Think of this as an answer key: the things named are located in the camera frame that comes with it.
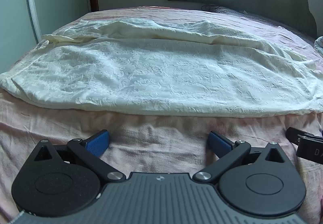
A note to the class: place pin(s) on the pink bed sheet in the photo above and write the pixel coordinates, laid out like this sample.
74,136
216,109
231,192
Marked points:
164,135

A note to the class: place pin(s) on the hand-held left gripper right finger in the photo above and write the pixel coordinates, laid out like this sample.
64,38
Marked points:
219,143

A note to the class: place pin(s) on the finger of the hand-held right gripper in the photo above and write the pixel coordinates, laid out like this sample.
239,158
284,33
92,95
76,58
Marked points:
311,149
300,135

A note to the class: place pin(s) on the cream white embossed pants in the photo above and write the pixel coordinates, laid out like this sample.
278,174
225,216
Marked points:
156,72

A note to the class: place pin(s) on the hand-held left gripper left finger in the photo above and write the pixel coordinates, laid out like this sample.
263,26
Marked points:
97,142

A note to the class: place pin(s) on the white pillow with grey trim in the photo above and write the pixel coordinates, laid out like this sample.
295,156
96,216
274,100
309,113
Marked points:
227,9

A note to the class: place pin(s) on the floral patterned cloth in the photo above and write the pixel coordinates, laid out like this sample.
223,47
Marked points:
319,44

